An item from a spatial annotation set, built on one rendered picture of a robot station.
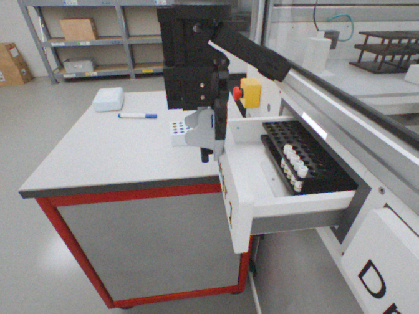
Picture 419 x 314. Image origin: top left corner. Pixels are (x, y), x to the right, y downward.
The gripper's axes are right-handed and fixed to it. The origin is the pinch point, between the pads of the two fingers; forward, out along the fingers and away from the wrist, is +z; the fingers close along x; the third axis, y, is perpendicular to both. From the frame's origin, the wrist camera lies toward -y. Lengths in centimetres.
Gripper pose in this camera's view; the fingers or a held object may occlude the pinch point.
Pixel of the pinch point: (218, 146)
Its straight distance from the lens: 37.6
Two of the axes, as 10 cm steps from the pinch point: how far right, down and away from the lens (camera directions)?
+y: -9.9, 0.7, -1.0
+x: 1.2, 5.7, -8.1
